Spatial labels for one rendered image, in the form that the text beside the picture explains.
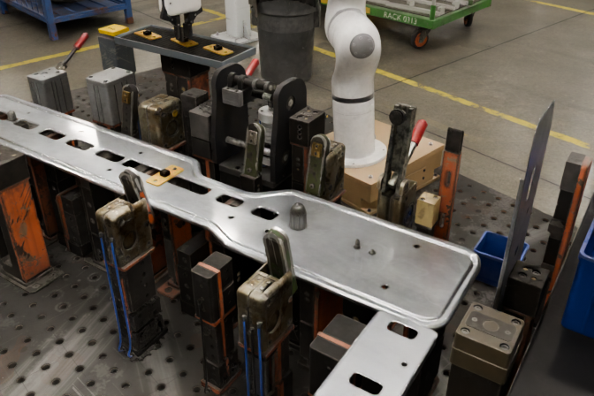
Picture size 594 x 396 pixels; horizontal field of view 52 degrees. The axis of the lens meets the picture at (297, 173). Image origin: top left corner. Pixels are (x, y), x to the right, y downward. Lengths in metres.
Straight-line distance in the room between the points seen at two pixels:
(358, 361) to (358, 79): 0.94
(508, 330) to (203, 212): 0.61
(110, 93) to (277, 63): 2.90
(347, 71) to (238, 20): 3.81
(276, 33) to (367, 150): 2.62
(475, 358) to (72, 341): 0.87
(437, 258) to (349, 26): 0.72
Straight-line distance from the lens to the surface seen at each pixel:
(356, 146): 1.76
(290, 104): 1.31
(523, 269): 0.99
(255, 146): 1.31
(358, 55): 1.59
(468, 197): 1.87
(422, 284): 1.04
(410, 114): 1.12
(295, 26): 4.29
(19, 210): 1.51
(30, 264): 1.59
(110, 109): 1.59
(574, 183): 1.06
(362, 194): 1.71
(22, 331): 1.50
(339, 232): 1.14
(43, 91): 1.80
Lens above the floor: 1.66
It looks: 30 degrees down
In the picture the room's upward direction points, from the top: straight up
